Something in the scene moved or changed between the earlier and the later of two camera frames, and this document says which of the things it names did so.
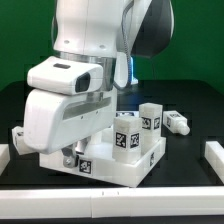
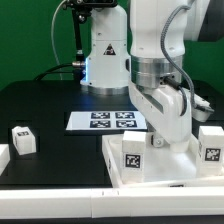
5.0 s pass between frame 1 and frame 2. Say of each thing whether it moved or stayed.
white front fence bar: stayed
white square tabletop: moved
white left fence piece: stayed
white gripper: moved
